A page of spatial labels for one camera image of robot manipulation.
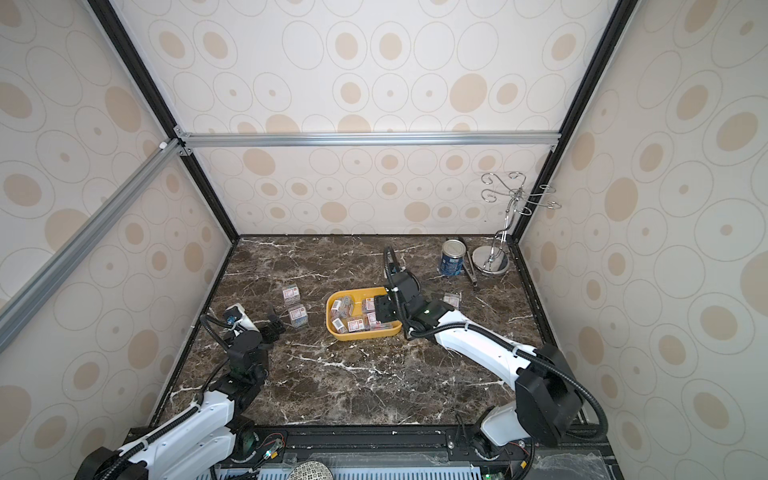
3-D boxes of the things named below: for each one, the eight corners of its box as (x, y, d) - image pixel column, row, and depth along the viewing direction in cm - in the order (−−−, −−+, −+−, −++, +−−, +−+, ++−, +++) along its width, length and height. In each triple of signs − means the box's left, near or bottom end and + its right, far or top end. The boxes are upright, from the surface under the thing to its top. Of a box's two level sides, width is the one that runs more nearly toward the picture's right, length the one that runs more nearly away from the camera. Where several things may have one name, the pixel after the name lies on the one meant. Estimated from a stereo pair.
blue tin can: (440, 276, 109) (444, 257, 101) (438, 258, 115) (441, 239, 107) (462, 276, 109) (468, 257, 101) (459, 258, 115) (464, 239, 107)
